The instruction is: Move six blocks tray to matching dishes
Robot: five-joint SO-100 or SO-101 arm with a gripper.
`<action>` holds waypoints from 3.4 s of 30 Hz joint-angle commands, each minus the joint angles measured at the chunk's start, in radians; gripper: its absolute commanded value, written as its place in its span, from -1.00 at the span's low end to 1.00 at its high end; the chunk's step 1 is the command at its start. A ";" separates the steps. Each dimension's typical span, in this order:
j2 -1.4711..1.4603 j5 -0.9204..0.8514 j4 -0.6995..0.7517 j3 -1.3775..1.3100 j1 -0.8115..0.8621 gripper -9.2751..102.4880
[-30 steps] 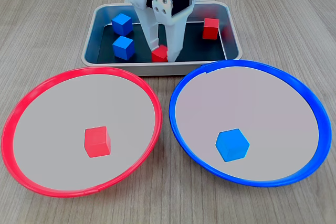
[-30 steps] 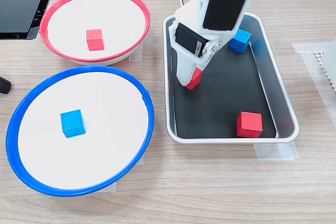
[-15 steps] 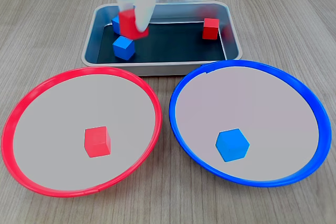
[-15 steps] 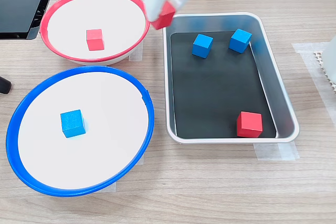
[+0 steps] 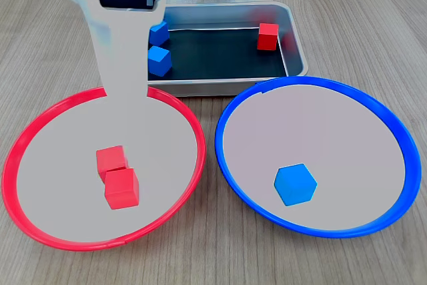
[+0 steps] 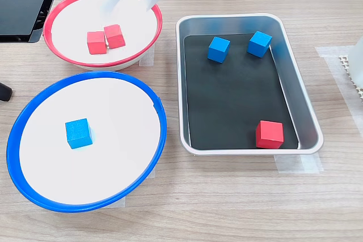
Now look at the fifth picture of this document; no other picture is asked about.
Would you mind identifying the blue wooden cube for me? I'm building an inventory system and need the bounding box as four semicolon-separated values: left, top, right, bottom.
147;45;172;77
273;163;318;207
149;20;170;47

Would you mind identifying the red wooden cube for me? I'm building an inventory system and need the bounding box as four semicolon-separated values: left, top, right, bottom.
257;23;280;51
104;168;140;211
95;146;129;181

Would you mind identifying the black tray liner mat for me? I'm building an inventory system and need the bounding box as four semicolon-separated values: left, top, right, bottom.
147;27;288;81

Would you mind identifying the silver metal tray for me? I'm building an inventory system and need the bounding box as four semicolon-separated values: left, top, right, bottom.
146;2;310;97

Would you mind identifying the red rimmed round dish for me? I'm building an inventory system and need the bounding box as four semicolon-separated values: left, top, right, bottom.
1;84;206;252

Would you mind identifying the blue rimmed round dish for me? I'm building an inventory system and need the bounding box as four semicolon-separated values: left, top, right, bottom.
215;76;422;239

